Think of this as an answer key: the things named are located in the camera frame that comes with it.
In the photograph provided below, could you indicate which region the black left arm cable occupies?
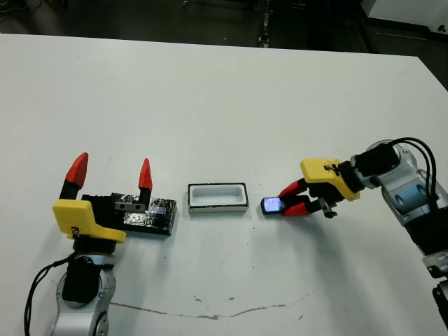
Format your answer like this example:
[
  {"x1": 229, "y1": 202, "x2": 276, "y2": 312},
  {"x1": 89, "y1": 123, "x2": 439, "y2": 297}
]
[{"x1": 23, "y1": 253, "x2": 76, "y2": 336}]

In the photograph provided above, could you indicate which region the white camera box base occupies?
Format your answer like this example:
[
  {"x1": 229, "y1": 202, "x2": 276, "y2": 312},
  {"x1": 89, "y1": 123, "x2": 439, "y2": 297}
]
[{"x1": 187, "y1": 181, "x2": 252, "y2": 215}]

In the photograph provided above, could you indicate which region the black camera box lid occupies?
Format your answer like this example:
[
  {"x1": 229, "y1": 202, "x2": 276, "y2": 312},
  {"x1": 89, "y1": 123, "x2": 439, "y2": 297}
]
[{"x1": 118, "y1": 193, "x2": 179, "y2": 238}]

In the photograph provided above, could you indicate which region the dark metal stand pole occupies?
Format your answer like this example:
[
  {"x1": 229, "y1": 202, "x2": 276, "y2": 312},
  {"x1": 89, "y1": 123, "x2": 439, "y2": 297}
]
[{"x1": 258, "y1": 0, "x2": 274, "y2": 48}]

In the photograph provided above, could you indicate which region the white cabinet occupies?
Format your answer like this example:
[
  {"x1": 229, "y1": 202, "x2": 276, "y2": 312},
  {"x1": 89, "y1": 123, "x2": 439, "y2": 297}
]
[{"x1": 362, "y1": 0, "x2": 448, "y2": 35}]

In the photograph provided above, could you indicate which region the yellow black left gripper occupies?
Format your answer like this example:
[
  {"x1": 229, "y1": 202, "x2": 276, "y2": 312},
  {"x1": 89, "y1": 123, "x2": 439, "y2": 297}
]
[{"x1": 52, "y1": 152, "x2": 153, "y2": 253}]

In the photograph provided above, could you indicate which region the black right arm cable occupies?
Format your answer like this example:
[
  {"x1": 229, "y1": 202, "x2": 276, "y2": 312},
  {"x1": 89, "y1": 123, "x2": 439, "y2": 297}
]
[{"x1": 390, "y1": 136, "x2": 439, "y2": 213}]

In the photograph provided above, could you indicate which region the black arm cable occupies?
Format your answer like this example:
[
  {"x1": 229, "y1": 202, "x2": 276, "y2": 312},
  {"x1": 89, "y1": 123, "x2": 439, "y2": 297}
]
[
  {"x1": 390, "y1": 136, "x2": 439, "y2": 213},
  {"x1": 23, "y1": 253, "x2": 76, "y2": 336}
]

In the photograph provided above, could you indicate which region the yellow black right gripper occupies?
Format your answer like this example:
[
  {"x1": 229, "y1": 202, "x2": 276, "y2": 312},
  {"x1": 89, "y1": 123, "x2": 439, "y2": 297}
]
[{"x1": 278, "y1": 158, "x2": 362, "y2": 220}]

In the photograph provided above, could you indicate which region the slim black camera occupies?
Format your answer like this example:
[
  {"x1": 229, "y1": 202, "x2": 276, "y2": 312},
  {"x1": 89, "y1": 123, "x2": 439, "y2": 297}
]
[{"x1": 260, "y1": 197, "x2": 286, "y2": 216}]

